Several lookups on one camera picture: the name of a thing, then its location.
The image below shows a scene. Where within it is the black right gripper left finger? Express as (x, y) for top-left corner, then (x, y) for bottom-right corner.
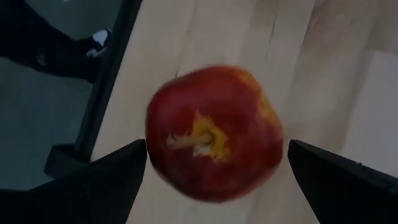
(0, 138), (148, 224)

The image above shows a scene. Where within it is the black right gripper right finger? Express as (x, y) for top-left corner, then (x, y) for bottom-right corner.
(287, 139), (398, 224)

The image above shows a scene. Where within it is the red and yellow apple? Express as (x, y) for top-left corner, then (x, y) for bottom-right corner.
(144, 64), (285, 203)

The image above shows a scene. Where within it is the person's shoe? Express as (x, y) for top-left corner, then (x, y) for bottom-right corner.
(33, 28), (113, 84)

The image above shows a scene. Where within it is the person's leg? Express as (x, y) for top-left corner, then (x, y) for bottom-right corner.
(0, 0), (82, 68)

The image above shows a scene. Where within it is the black table frame bracket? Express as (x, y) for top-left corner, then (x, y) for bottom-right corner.
(44, 143), (91, 180)

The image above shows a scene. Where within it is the black table edge rail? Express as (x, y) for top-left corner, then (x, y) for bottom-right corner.
(73, 0), (144, 163)

